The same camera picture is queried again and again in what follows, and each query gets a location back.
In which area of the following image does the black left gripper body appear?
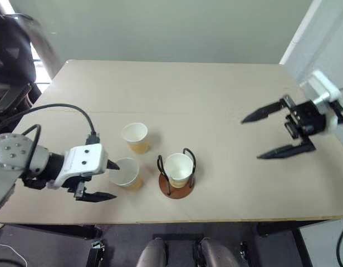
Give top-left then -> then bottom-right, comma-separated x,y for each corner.
59,174 -> 92,196

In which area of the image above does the black floor cable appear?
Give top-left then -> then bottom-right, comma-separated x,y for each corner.
336,221 -> 343,267

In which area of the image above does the black wire cup holder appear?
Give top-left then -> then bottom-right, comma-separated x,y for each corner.
156,147 -> 197,200

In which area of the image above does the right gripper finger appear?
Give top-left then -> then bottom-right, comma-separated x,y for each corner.
241,95 -> 295,124
256,135 -> 317,160

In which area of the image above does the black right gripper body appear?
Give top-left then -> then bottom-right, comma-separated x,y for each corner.
284,99 -> 327,140

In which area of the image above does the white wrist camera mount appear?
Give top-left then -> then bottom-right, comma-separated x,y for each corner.
300,70 -> 343,132
47,144 -> 109,190

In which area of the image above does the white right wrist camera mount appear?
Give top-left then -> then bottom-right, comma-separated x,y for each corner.
300,70 -> 343,132

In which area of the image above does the black office chair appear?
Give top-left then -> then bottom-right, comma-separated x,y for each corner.
0,0 -> 43,135

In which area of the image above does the dark rounded shape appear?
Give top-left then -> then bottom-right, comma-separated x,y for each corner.
200,237 -> 242,267
136,238 -> 168,267

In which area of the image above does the yellow paper cup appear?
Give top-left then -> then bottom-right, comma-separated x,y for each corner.
121,122 -> 151,155
163,152 -> 194,190
108,157 -> 144,192

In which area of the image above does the white floor cable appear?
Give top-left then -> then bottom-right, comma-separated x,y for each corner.
0,241 -> 29,267

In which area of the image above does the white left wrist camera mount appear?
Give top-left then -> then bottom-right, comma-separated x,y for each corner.
47,144 -> 109,190

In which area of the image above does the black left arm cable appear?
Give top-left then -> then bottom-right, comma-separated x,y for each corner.
20,103 -> 101,145

